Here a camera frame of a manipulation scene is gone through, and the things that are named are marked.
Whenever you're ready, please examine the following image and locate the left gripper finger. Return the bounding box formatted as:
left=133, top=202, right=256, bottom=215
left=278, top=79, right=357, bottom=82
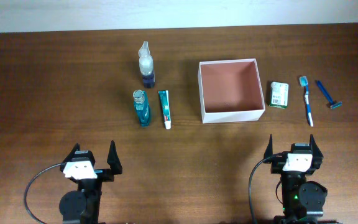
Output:
left=62, top=143, right=80, bottom=164
left=107, top=140, right=123, bottom=175

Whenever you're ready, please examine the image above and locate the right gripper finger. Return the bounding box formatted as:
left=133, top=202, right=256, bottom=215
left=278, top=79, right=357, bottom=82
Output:
left=310, top=134, right=324, bottom=159
left=264, top=134, right=273, bottom=159

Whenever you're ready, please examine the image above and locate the blue disposable razor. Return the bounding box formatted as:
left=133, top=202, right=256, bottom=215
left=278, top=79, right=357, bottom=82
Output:
left=315, top=80, right=342, bottom=110

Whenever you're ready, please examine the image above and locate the green white soap box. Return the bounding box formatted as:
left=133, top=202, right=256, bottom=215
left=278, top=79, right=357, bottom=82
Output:
left=268, top=82, right=289, bottom=109

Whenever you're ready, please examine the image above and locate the teal mouthwash bottle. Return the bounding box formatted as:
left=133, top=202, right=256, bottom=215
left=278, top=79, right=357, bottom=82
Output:
left=132, top=90, right=151, bottom=127

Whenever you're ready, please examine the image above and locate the blue white toothbrush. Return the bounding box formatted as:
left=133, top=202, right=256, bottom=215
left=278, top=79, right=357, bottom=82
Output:
left=299, top=76, right=314, bottom=127

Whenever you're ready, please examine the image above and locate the clear foam pump bottle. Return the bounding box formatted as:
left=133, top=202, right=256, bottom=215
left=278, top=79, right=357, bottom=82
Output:
left=138, top=41, right=155, bottom=88

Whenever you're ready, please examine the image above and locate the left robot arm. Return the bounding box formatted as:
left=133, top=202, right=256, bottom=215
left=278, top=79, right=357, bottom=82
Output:
left=59, top=141, right=122, bottom=224

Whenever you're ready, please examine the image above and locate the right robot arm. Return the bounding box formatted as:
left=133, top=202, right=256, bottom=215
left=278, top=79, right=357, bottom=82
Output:
left=264, top=136, right=328, bottom=223

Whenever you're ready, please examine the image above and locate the pink cardboard box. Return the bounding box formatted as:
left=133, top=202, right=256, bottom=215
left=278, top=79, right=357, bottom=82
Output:
left=198, top=58, right=265, bottom=124

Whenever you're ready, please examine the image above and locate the teal toothpaste tube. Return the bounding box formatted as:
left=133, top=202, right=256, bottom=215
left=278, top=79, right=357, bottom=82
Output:
left=158, top=90, right=172, bottom=129

